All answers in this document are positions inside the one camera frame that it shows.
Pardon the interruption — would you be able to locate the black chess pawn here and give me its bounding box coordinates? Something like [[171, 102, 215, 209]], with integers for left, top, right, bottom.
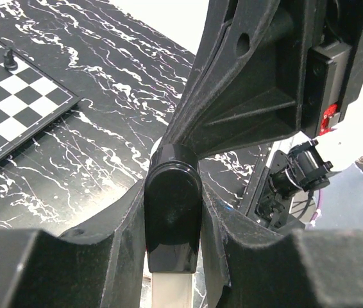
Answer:
[[3, 47, 18, 71]]

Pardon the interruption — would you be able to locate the black white chessboard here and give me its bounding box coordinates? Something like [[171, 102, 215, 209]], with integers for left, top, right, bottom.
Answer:
[[0, 41, 81, 160]]

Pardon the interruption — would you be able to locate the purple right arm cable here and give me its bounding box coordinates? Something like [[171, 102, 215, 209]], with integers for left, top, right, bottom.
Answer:
[[308, 189, 326, 228]]

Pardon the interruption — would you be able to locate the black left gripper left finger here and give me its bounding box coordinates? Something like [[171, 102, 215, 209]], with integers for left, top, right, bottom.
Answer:
[[0, 182, 145, 307]]

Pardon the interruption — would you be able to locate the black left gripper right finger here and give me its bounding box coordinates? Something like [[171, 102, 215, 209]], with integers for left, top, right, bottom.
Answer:
[[201, 185, 363, 307]]

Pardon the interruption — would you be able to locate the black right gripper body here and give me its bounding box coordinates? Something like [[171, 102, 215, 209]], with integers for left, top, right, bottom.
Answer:
[[274, 0, 363, 139]]

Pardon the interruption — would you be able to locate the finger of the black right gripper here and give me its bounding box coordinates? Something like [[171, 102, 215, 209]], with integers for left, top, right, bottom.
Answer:
[[162, 1, 300, 158]]

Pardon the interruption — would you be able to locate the black silver stapler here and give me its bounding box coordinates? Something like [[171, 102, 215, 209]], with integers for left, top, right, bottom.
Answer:
[[144, 144, 203, 307]]

